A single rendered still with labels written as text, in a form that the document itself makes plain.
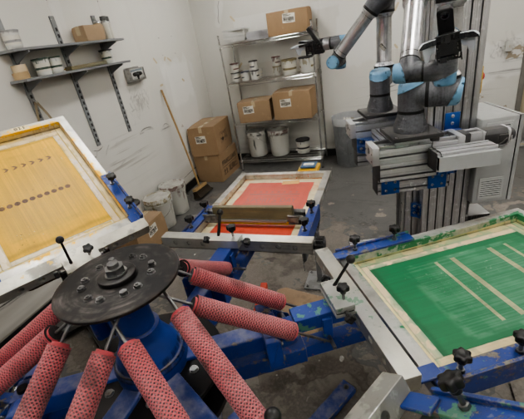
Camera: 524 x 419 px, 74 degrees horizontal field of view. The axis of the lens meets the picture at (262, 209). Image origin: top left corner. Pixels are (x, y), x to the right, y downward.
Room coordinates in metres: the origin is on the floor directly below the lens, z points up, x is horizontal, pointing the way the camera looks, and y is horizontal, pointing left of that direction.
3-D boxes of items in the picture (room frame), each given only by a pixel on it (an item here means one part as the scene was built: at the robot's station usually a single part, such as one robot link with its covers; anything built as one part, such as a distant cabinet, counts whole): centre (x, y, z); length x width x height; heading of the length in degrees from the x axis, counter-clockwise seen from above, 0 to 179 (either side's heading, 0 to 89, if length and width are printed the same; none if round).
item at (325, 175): (1.69, -0.03, 0.97); 0.79 x 0.58 x 0.04; 158
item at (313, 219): (1.36, -0.20, 0.97); 0.30 x 0.05 x 0.07; 158
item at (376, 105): (2.10, -0.81, 1.31); 0.15 x 0.15 x 0.10
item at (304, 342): (0.80, -0.24, 0.90); 1.24 x 0.06 x 0.06; 98
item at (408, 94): (1.61, -0.77, 1.42); 0.13 x 0.12 x 0.14; 61
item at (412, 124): (1.61, -0.76, 1.31); 0.15 x 0.15 x 0.10
